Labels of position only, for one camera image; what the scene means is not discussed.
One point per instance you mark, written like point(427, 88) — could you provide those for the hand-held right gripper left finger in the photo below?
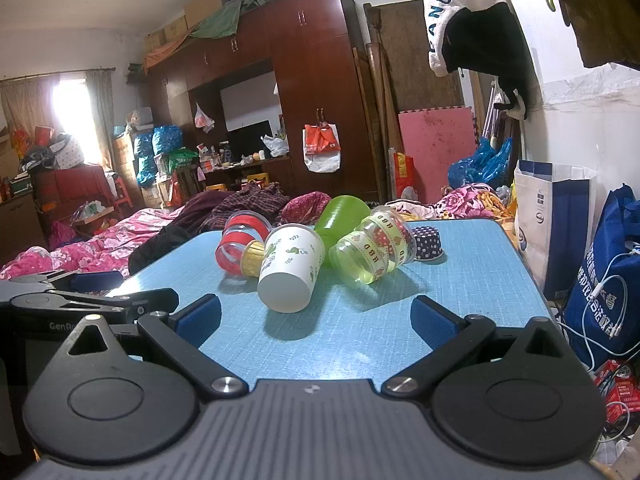
point(199, 317)

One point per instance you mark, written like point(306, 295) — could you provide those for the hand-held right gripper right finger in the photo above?
point(435, 322)

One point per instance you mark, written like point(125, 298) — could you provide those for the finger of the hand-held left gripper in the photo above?
point(150, 301)
point(100, 281)

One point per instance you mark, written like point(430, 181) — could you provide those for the white paper cup green print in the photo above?
point(287, 270)

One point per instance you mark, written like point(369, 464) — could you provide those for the yellow ribbed cup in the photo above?
point(252, 260)

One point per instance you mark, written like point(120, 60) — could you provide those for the dark polka dot cup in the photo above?
point(427, 242)

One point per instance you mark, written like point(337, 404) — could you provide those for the clear cup red stripes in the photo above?
point(235, 240)

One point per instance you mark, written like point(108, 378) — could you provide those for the clear cup strawberry print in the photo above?
point(372, 247)

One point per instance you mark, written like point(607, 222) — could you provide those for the green plastic cup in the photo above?
point(342, 217)

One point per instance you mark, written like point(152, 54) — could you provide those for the pink floral blanket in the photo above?
point(100, 245)

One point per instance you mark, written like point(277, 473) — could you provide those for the black cloth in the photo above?
point(155, 250)

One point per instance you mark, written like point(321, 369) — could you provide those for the red cloth covered cabinet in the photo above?
point(70, 182)

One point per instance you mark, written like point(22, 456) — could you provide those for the dark plaid cloth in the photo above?
point(240, 207)

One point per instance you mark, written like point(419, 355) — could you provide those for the colourful floral quilt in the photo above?
point(465, 200)

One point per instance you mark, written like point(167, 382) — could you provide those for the blue patterned plastic bags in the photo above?
point(155, 147)

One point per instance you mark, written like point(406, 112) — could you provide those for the red and yellow sack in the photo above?
point(405, 175)

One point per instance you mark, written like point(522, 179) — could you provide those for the white and blue paper bag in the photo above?
point(550, 220)

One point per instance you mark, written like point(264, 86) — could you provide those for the blue plastic bag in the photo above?
point(480, 165)

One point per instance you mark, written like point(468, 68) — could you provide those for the pink foam mat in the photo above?
point(437, 150)

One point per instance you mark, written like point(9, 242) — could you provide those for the blue fabric tote bag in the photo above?
point(607, 280)

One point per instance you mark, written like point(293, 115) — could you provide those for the black television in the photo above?
point(249, 139)

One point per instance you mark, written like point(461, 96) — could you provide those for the white plastic bag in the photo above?
point(275, 145)

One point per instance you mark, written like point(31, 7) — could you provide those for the beige window curtain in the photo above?
point(30, 100)

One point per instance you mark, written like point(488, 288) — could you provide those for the red carton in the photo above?
point(620, 392)

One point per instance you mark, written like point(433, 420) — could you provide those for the orange and white hanging bag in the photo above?
point(322, 147)

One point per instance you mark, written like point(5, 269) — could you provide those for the wooden planks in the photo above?
point(375, 110)

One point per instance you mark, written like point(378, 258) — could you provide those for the brown wooden wardrobe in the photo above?
point(310, 75)

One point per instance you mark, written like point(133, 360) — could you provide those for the brown board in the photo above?
point(425, 55)

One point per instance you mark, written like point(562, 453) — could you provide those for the cardboard box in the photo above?
point(205, 5)

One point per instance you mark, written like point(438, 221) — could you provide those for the white and black hanging garment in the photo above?
point(475, 25)

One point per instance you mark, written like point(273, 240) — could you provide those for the green cloth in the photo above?
point(235, 10)

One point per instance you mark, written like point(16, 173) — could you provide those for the brown hanging cloth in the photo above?
point(600, 10)

